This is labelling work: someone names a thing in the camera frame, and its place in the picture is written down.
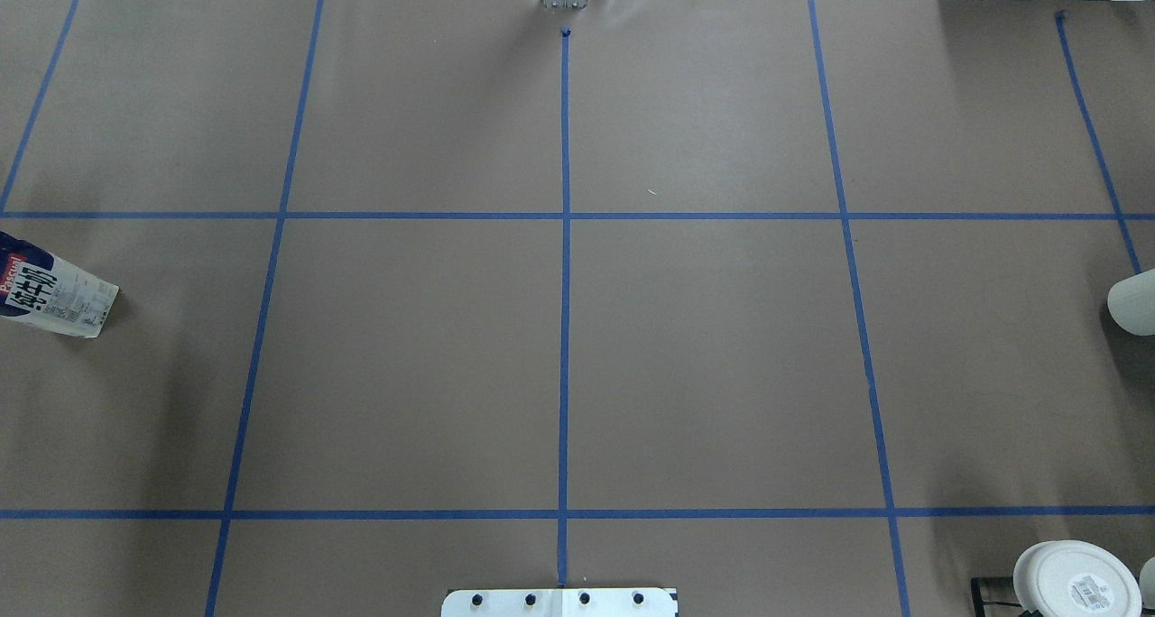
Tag white ribbed mug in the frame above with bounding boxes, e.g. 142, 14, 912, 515
1106, 269, 1155, 336

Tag blue white milk carton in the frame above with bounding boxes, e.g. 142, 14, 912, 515
1, 232, 119, 339

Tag white ribbed cup upside down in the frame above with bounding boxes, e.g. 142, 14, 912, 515
1012, 540, 1143, 616

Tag white mug on rack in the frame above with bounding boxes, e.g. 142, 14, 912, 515
1138, 557, 1155, 612

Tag white camera pole base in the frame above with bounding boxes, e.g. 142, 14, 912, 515
440, 587, 679, 616

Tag black wire mug rack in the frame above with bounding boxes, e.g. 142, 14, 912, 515
969, 577, 1035, 617

